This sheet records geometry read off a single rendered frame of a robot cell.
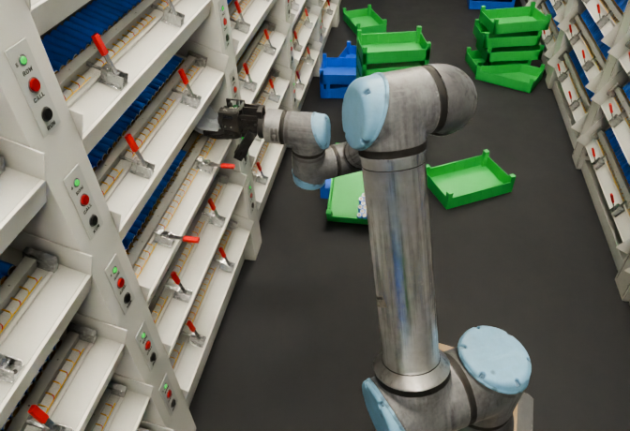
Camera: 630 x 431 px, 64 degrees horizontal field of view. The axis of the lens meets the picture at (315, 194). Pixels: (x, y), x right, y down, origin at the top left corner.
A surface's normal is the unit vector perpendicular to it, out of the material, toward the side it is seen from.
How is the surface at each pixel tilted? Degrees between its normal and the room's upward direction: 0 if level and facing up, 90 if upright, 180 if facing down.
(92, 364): 21
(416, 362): 68
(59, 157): 90
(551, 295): 0
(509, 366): 7
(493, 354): 7
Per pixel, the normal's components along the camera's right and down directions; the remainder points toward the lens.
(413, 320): 0.07, 0.32
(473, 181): -0.04, -0.76
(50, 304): 0.32, -0.68
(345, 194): -0.11, -0.37
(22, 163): -0.18, 0.64
